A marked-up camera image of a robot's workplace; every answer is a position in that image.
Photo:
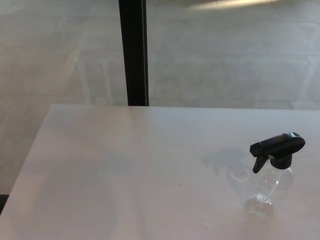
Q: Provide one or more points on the clear plastic spray bottle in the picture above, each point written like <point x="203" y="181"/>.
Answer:
<point x="271" y="186"/>

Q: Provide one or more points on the black trigger spray lid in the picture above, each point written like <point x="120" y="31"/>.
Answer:
<point x="277" y="146"/>

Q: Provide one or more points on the black vertical window frame post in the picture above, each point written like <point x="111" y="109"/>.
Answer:
<point x="133" y="52"/>

